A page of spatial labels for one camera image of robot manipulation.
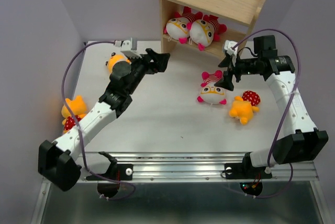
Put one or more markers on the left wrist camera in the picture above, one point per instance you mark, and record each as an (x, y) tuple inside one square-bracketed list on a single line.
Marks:
[(128, 47)]

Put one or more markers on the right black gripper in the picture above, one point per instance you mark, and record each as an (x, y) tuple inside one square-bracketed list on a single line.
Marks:
[(227, 82)]

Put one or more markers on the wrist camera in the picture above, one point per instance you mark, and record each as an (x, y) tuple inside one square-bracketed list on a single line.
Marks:
[(230, 47), (128, 47)]

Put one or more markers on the wooden two-tier shelf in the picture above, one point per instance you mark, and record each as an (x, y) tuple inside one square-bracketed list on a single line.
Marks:
[(239, 16)]

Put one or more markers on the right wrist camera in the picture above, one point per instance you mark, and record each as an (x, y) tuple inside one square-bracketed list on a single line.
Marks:
[(230, 47)]

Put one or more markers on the orange bear plush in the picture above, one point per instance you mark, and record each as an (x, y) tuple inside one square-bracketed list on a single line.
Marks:
[(115, 58), (76, 108), (243, 107)]

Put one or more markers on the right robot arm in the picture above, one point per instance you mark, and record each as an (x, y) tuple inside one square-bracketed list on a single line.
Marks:
[(297, 138)]

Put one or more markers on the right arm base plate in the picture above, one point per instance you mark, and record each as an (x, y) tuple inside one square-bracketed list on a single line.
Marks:
[(236, 171)]

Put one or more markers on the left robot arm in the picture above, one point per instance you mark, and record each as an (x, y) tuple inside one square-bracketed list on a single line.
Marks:
[(57, 159)]

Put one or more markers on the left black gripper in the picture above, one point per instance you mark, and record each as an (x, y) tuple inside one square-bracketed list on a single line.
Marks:
[(159, 63)]

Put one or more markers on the white pink plush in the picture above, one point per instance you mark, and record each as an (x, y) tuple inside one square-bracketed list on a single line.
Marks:
[(179, 25), (206, 30), (209, 93)]

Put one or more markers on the aluminium mounting rail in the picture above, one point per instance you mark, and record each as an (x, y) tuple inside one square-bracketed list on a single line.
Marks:
[(169, 167)]

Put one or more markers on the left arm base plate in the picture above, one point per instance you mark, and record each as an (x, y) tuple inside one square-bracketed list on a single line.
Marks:
[(116, 172)]

